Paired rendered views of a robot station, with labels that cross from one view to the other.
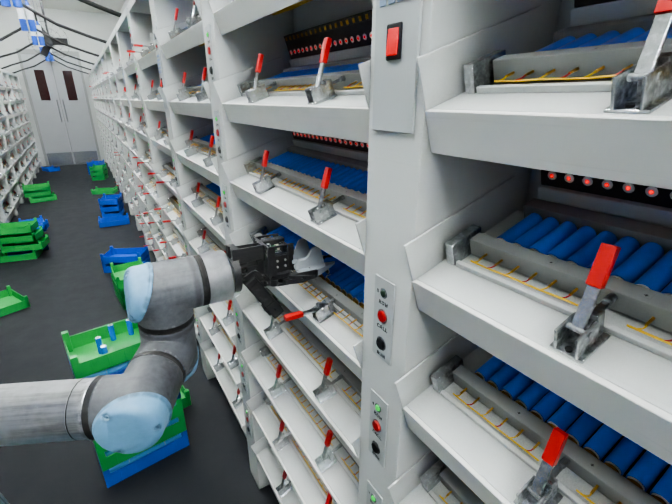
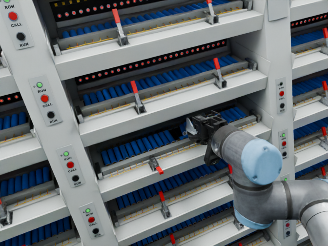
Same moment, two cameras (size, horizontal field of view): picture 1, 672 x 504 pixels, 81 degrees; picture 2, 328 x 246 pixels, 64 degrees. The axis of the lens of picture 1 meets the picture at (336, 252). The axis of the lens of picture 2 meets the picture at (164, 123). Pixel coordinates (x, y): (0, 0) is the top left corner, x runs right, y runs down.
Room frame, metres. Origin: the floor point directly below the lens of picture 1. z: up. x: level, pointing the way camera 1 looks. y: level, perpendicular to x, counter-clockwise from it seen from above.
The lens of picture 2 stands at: (0.62, 0.85, 1.35)
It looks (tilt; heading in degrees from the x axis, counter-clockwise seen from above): 21 degrees down; 286
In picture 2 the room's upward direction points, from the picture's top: 13 degrees counter-clockwise
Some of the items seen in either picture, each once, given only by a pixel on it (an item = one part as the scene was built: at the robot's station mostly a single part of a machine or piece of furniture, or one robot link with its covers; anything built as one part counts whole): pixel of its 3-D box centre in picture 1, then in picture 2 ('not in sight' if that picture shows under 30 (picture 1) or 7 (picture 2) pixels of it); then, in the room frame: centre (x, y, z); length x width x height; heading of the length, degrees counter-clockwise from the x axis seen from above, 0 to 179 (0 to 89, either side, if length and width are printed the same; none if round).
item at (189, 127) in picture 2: (303, 251); (189, 125); (0.76, 0.07, 1.02); 0.09 x 0.03 x 0.06; 130
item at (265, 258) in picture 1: (260, 263); (213, 131); (0.69, 0.14, 1.02); 0.12 x 0.08 x 0.09; 122
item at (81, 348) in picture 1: (117, 338); not in sight; (1.20, 0.77, 0.52); 0.30 x 0.20 x 0.08; 130
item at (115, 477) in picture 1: (141, 441); not in sight; (1.20, 0.77, 0.04); 0.30 x 0.20 x 0.08; 130
